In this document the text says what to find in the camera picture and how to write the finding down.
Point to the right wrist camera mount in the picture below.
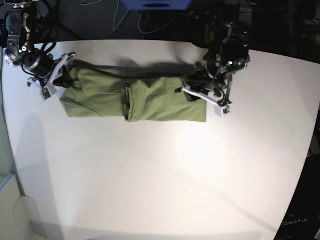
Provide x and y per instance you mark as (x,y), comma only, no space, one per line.
(47,88)

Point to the green T-shirt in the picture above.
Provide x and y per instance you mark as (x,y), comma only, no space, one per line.
(136,94)

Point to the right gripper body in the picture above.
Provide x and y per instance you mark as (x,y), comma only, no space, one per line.
(39,68)

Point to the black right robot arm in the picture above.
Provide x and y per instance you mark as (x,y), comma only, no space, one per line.
(30,39)

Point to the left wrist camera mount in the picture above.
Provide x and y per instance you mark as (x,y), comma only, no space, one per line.
(221,107)

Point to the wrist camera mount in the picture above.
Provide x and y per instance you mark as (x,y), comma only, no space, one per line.
(47,88)
(221,107)

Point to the black OpenArm case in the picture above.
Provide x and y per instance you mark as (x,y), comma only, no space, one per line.
(302,219)

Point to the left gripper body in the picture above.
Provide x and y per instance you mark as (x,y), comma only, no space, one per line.
(217,79)

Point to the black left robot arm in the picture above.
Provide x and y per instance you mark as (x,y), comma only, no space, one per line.
(228,53)

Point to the blue box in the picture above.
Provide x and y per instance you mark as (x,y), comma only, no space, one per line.
(135,5)

